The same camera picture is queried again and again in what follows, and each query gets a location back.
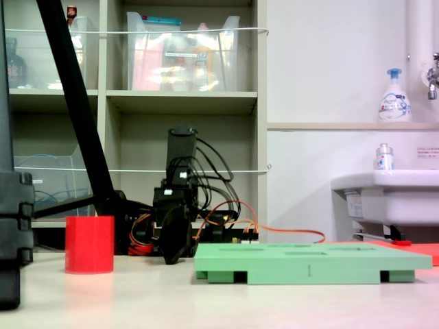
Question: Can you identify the chrome faucet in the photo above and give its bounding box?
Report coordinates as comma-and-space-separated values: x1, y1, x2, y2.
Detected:
420, 51, 439, 101

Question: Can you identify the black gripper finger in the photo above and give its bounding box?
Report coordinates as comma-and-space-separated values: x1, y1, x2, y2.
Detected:
159, 206, 178, 266
175, 204, 193, 263

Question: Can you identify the pink folder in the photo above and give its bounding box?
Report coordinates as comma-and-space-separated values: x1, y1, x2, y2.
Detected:
132, 37, 164, 90

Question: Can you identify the yellow label bottle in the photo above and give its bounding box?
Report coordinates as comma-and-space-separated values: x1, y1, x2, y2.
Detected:
191, 22, 217, 92

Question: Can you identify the beige shelf unit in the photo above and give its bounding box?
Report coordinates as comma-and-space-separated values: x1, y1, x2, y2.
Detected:
0, 0, 268, 253

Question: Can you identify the clear plastic tray bin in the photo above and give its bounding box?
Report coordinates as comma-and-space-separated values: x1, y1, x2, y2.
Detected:
13, 143, 95, 222

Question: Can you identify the white sink basin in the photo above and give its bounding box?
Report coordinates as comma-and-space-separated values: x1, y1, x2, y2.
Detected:
331, 169, 439, 241

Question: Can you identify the dark glass bottle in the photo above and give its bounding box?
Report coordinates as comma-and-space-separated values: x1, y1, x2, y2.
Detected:
5, 36, 28, 89

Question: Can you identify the bottle with red cap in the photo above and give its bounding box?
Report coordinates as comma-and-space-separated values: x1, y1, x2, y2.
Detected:
65, 5, 85, 66

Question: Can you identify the white shelf cord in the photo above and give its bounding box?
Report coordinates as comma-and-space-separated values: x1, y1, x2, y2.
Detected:
5, 27, 270, 37
13, 164, 272, 174

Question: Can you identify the long orange cable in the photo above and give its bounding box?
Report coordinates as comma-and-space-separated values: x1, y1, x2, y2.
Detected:
192, 200, 327, 245

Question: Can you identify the green shape sorting board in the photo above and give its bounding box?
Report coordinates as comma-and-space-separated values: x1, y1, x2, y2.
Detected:
193, 241, 434, 285

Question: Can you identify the black table clamp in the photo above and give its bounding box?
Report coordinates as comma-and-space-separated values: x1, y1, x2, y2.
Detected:
204, 210, 237, 245

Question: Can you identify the red octagonal pillar block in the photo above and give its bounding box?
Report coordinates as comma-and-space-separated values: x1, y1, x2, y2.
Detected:
64, 215, 115, 275

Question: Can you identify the white blue soap pump bottle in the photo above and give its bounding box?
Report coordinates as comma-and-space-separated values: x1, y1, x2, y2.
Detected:
378, 67, 412, 123

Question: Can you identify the teal edged package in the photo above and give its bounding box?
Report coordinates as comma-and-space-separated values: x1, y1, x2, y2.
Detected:
142, 15, 182, 34

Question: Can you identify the small clear sanitizer bottle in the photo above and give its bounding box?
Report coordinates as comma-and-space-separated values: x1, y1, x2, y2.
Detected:
373, 143, 394, 171

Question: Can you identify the black base wire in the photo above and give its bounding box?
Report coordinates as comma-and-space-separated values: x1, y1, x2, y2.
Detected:
190, 136, 241, 220

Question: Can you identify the large clear storage bin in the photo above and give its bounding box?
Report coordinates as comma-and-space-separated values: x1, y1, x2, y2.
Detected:
126, 12, 241, 93

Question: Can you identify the circuit board with connectors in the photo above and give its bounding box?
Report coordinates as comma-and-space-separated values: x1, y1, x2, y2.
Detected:
228, 228, 260, 245

